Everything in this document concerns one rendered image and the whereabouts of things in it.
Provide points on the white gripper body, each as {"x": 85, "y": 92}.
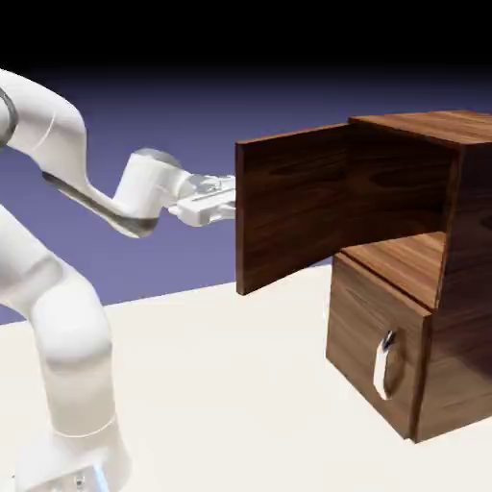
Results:
{"x": 200, "y": 209}

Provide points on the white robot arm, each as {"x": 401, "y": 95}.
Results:
{"x": 65, "y": 326}

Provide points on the dark wood cabinet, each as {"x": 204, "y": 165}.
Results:
{"x": 457, "y": 292}

